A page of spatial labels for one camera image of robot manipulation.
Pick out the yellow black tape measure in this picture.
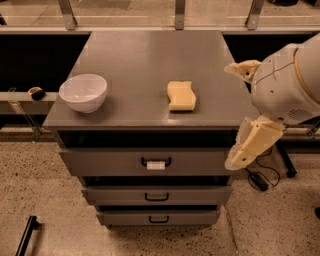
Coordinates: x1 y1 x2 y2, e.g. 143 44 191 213
28 87 46 101

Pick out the grey top drawer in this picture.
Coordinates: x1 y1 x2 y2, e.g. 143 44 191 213
59 148 232 176

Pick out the black metal bar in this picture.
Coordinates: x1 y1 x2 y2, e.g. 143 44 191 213
15 215 41 256

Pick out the yellow sponge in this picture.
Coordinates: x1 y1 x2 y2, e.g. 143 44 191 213
167 81 196 111

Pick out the grey drawer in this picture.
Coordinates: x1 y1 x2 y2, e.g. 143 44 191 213
59 148 232 176
96 210 220 226
81 186 232 206

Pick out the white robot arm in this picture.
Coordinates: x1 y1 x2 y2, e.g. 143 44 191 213
224 34 320 170

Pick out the grey middle drawer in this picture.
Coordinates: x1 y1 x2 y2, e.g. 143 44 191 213
81 186 232 206

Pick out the black power adapter with cable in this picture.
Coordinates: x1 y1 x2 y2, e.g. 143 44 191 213
245 149 281 192

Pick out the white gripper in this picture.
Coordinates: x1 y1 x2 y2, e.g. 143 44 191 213
224 44 320 171

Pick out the grey bottom drawer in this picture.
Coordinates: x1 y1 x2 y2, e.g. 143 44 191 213
96 210 220 226

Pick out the metal railing frame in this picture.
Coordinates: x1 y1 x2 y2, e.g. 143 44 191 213
0 0 320 33

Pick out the white bowl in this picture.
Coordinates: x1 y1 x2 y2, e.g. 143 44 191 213
59 74 107 113

